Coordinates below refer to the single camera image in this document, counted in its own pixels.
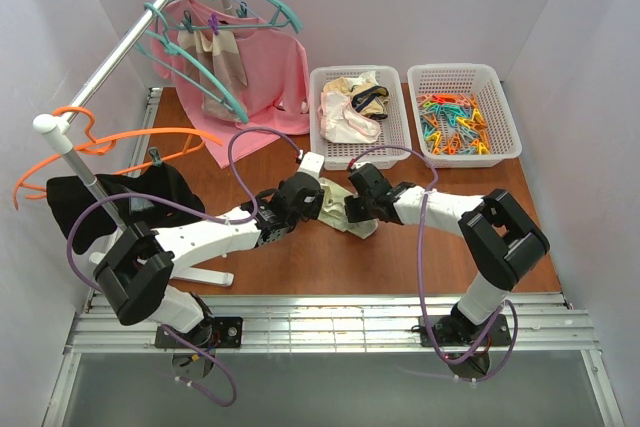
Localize silver clothes rack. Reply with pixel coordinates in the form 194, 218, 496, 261
32, 0, 235, 288

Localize orange hanger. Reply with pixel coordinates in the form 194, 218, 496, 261
12, 106, 222, 211

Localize white basket with underwear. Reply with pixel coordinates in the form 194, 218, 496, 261
309, 65, 411, 170

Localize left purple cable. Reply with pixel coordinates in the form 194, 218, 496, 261
67, 127, 306, 407

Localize white pink underwear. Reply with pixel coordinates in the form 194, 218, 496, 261
318, 92, 381, 145

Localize beige socks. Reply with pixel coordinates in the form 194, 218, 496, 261
177, 30, 248, 122

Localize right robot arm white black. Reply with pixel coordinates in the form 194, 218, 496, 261
345, 163, 550, 344

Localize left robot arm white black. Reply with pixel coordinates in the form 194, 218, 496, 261
93, 171, 324, 334

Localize black garment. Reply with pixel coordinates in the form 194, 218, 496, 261
44, 161, 206, 257

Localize pink shirt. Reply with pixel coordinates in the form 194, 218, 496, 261
150, 0, 309, 168

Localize pile of coloured clothespins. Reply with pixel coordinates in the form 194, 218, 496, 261
416, 93, 491, 155

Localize aluminium rail frame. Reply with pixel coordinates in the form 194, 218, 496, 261
43, 292, 624, 426

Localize pale green underwear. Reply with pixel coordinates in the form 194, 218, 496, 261
318, 177, 378, 239

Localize beige navy underwear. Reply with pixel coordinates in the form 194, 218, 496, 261
323, 77, 390, 120

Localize white basket with clothespins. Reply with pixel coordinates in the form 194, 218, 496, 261
407, 63, 522, 168

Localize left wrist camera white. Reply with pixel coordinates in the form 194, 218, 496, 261
296, 152, 325, 180

